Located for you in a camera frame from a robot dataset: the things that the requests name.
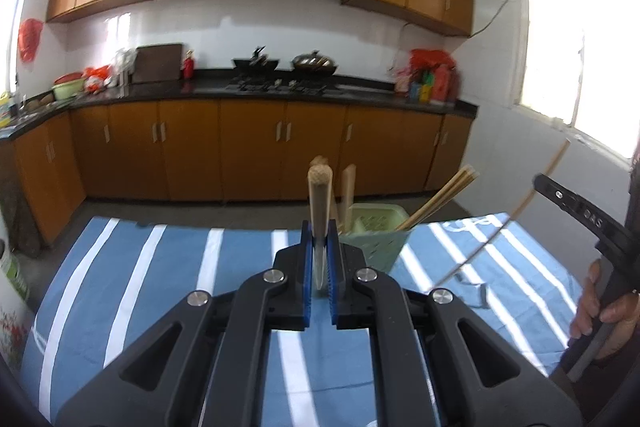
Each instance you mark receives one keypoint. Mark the wooden base cabinets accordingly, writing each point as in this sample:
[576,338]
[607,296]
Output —
[190,147]

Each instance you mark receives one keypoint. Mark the gas stove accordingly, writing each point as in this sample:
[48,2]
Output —
[280,85]

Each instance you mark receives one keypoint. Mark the black wok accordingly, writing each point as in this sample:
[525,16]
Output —
[255,66]

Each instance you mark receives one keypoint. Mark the red packets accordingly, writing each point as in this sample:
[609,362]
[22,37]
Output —
[430,77]

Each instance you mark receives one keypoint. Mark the dark brown cutting board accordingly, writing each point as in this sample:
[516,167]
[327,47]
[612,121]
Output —
[157,63]

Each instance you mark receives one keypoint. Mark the black kitchen countertop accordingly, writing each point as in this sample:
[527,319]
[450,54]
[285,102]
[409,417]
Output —
[150,93]

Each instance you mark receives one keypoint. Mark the green basin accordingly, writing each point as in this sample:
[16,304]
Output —
[67,91]

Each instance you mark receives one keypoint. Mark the red hanging plastic bag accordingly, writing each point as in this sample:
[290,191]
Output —
[30,39]

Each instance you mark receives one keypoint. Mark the wok with lid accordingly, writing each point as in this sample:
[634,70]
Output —
[315,64]

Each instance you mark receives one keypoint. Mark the blue white striped tablecloth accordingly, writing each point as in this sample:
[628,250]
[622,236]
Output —
[125,282]

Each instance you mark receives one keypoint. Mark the light brown chopstick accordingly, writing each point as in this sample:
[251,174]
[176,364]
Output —
[520,207]

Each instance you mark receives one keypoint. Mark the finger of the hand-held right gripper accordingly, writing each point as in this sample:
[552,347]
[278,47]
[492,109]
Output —
[585,219]

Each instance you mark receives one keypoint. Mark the red bags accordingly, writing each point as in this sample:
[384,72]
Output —
[97,77]

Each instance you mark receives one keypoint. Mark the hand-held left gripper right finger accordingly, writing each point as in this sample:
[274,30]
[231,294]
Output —
[334,287]

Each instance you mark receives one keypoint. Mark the wooden chopstick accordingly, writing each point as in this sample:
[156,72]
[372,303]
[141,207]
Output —
[320,197]

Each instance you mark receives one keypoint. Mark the green utensil holder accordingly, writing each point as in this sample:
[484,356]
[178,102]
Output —
[380,227]

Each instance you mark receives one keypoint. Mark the white floral container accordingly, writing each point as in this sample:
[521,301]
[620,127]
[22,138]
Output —
[10,297]

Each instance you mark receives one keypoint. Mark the white plastic bag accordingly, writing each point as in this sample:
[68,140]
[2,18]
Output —
[125,67]

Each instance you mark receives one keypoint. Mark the window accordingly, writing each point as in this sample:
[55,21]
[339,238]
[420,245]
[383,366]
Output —
[575,57]

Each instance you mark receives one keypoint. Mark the yellow bottle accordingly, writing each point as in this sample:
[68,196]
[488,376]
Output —
[6,109]

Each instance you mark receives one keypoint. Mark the person's right hand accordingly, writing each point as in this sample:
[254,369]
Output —
[622,317]

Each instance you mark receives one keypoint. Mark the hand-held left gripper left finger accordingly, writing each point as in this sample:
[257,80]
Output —
[307,277]

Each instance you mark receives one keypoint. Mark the red bottle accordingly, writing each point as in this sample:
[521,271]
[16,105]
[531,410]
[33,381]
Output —
[188,67]

